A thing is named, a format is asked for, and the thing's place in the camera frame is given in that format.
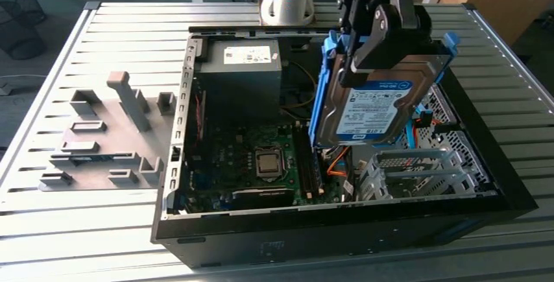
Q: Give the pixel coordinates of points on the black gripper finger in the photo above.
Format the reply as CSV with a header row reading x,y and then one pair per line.
x,y
352,13
397,32

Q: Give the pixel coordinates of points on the hard disk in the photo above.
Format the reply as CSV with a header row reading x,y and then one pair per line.
x,y
372,113

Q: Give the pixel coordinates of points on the metal disk bay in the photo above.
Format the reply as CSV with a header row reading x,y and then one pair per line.
x,y
432,173

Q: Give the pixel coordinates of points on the grey power supply unit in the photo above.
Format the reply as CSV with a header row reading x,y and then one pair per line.
x,y
241,94

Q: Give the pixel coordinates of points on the black RAM stick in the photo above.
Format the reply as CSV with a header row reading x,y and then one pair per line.
x,y
301,159

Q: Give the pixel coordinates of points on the silver CPU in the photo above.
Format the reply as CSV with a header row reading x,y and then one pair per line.
x,y
268,162

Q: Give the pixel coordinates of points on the green motherboard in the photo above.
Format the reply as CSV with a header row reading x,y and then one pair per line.
x,y
229,159

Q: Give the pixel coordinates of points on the CPU socket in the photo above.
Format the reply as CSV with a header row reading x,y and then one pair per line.
x,y
268,175

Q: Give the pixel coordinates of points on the black graphics card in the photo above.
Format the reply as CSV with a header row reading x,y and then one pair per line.
x,y
263,197

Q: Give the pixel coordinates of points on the grey parts rack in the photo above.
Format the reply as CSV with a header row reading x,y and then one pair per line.
x,y
116,139

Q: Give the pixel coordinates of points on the black open PC case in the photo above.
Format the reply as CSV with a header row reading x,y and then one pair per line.
x,y
303,240

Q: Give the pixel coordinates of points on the green RAM stick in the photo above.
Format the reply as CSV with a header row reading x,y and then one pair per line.
x,y
92,158

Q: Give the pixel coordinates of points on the black mesh waste basket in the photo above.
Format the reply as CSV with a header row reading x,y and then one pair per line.
x,y
21,35

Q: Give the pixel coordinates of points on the white power strip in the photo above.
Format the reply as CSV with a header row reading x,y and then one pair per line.
x,y
4,89

